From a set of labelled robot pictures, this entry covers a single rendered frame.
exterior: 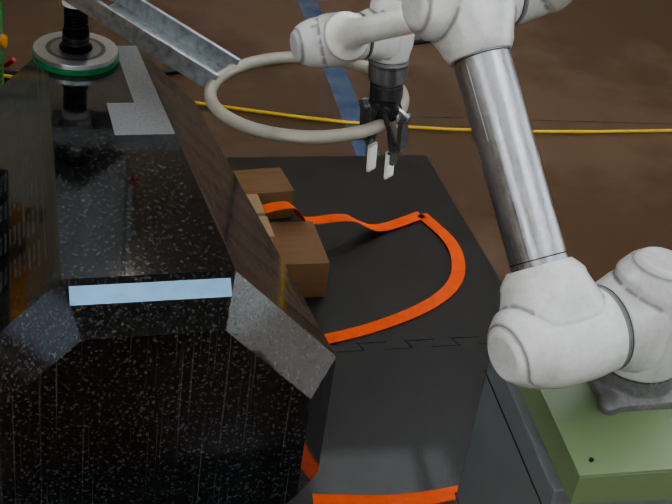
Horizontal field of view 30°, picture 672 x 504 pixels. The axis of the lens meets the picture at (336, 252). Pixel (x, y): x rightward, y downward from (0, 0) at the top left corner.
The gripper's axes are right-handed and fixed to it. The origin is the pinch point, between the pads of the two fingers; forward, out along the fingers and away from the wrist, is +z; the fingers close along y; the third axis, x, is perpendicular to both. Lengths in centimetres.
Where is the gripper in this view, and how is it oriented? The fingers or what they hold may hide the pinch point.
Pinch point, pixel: (380, 161)
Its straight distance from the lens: 293.4
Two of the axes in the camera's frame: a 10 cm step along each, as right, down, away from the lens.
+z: -0.5, 8.5, 5.2
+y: -7.8, -3.6, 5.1
